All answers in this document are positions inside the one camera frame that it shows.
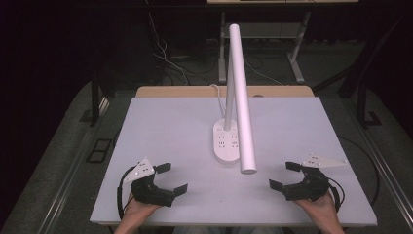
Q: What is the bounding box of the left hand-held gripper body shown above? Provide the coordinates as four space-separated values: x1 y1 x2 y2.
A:
122 157 176 209

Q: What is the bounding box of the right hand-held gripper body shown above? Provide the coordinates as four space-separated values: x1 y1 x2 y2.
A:
281 153 348 203

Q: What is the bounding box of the white desk lamp socket base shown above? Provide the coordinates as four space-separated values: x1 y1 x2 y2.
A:
212 22 258 176

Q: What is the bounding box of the person's left hand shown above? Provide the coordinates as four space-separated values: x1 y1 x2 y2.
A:
121 192 163 226

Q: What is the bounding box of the person's right hand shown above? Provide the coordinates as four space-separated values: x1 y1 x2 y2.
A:
293 191 341 226

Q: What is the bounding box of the black metal stand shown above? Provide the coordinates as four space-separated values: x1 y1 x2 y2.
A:
90 77 102 128
356 82 384 129

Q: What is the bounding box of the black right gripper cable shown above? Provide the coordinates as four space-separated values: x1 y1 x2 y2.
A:
326 176 346 213

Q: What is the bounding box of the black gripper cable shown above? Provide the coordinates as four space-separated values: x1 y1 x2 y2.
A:
326 176 346 213
116 165 136 221

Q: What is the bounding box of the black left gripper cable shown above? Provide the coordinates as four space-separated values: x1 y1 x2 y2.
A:
116 165 136 221

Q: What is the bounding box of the long black floor cable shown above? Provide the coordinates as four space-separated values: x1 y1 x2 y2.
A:
337 136 381 207

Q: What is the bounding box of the aluminium floor rail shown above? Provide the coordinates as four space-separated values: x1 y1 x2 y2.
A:
355 125 413 223
38 97 111 234

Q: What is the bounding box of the white lamp power cable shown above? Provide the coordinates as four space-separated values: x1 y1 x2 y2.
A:
209 84 227 119

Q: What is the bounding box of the white floor cable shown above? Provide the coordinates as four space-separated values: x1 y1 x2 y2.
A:
146 12 190 86

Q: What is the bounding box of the grey metal desk frame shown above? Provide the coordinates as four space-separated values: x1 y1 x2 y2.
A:
217 11 307 85

